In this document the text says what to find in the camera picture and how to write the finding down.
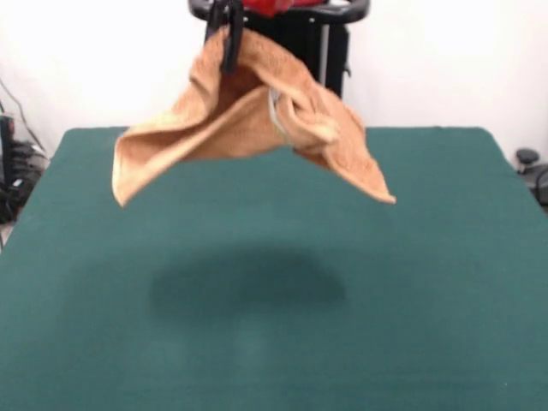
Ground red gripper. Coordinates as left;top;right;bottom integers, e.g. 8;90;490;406
204;0;296;74

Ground orange terry towel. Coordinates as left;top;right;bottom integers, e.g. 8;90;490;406
111;29;397;209

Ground black electrical box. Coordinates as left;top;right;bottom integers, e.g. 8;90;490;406
0;114;17;189

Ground dark green table cloth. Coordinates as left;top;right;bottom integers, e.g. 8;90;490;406
0;126;548;411

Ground black office chair base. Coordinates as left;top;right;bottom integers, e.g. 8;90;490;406
515;147;548;202

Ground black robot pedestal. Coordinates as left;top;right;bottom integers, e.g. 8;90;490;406
187;0;370;99

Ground black cable bundle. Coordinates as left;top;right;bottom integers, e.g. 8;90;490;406
0;76;51;224

